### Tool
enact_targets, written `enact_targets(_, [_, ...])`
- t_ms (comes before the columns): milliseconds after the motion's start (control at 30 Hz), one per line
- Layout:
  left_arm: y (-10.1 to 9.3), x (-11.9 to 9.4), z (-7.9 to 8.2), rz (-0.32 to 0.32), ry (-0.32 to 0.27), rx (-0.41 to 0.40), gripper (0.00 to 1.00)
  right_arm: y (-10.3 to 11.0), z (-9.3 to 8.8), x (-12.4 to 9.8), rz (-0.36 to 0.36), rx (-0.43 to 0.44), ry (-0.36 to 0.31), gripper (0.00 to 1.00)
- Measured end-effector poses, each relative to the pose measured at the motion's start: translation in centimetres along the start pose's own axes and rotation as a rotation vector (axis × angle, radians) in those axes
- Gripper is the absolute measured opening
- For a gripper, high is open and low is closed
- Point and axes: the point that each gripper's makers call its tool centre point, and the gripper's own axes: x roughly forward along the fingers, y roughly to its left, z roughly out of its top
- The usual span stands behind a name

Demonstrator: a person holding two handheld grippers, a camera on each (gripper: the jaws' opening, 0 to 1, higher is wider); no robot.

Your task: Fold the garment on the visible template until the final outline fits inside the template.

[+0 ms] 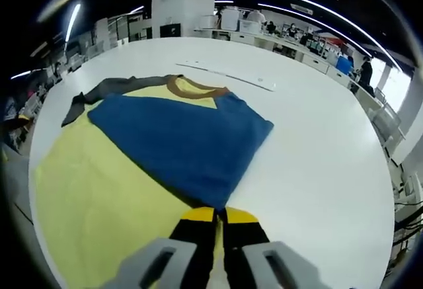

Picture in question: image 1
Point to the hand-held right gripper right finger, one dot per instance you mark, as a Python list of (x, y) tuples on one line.
[(241, 239)]

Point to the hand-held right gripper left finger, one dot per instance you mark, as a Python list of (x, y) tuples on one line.
[(193, 239)]

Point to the yellow and blue garment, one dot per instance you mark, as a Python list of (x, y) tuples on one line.
[(165, 137)]

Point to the white office chair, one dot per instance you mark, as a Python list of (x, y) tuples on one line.
[(388, 123)]

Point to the white lab counter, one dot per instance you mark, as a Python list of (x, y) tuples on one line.
[(291, 46)]

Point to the blue box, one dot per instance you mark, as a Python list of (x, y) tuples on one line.
[(344, 65)]

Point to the long curved ceiling light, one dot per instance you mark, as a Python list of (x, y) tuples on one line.
[(317, 21), (317, 3)]

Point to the white square pillar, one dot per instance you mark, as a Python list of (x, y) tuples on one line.
[(185, 1)]

